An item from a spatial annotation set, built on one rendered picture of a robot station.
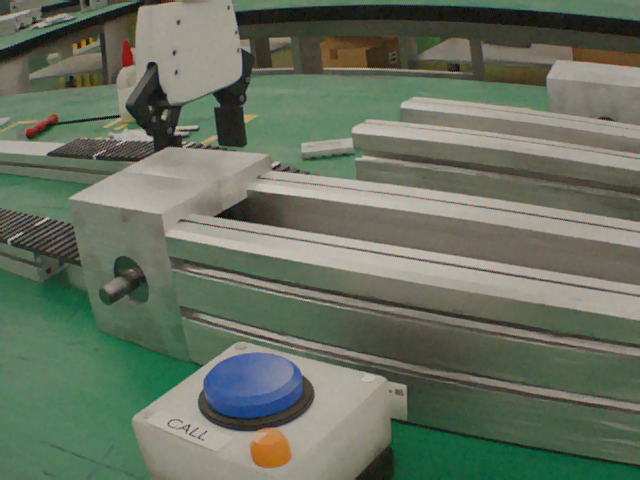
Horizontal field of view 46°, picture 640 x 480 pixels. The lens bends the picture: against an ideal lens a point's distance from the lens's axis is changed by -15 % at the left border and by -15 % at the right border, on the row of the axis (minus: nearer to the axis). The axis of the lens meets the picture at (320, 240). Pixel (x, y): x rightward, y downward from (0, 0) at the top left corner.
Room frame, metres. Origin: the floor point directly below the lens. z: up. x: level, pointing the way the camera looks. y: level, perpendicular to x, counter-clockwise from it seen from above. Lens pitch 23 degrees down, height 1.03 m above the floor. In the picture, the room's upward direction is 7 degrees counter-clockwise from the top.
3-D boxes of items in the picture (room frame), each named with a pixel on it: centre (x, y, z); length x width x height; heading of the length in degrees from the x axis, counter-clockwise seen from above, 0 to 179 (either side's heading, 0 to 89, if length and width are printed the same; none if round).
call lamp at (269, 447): (0.24, 0.03, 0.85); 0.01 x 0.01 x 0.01
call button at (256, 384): (0.29, 0.03, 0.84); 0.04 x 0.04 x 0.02
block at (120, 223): (0.48, 0.10, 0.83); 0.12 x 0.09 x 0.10; 144
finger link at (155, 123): (0.69, 0.13, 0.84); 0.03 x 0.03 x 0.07; 54
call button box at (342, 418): (0.29, 0.03, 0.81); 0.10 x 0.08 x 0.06; 144
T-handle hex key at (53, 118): (1.10, 0.32, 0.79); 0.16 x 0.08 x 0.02; 71
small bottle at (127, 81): (1.07, 0.23, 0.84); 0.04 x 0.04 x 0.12
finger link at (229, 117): (0.77, 0.06, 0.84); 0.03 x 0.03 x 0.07; 54
